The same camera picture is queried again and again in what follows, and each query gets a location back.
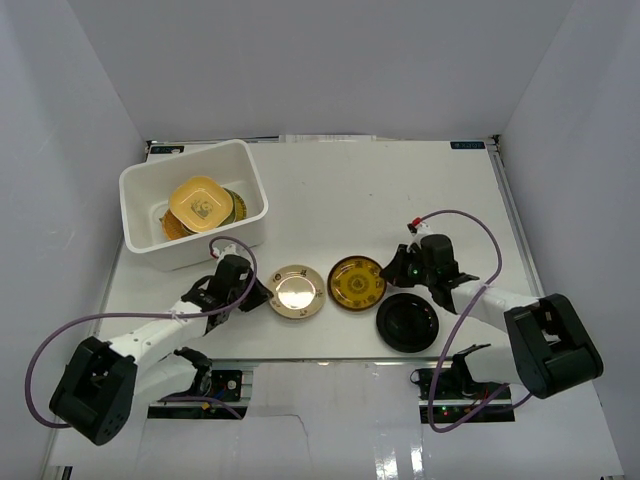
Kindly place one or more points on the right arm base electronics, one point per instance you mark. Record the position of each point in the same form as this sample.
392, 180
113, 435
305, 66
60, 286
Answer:
457, 395

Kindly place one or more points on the round green-rimmed bamboo plate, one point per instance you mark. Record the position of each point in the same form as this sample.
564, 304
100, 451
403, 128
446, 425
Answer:
240, 207

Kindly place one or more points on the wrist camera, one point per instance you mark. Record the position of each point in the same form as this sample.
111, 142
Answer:
419, 229
220, 253

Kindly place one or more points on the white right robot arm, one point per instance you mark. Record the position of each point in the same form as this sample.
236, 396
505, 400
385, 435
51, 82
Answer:
549, 348

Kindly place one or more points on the yellow square panda dish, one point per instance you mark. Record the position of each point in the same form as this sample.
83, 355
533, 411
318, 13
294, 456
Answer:
200, 203

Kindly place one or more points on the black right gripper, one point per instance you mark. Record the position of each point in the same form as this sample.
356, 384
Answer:
395, 272

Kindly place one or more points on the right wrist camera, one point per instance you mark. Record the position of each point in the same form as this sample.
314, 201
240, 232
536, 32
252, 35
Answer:
419, 229

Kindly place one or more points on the yellow ornate round plate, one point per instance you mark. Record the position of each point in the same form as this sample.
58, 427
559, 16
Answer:
354, 283

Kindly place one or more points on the beige round patterned plate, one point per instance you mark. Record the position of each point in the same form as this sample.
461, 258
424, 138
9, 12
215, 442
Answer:
298, 292

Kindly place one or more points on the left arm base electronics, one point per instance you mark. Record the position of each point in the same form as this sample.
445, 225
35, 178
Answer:
232, 387

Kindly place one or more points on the black round plate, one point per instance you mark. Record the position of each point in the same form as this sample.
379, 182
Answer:
407, 323

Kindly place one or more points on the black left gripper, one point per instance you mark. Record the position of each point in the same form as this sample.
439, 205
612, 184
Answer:
251, 295

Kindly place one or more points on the round orange woven plate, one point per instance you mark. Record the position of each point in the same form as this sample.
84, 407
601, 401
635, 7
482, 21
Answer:
172, 227

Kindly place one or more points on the green square panda dish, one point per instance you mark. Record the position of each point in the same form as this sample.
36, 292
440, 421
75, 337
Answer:
231, 218

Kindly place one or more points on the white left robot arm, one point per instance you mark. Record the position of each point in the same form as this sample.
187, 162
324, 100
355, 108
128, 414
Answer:
153, 363

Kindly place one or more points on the white plastic bin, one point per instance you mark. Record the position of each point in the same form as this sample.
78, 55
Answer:
145, 190

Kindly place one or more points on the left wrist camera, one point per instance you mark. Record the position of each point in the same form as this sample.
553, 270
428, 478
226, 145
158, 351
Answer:
220, 253

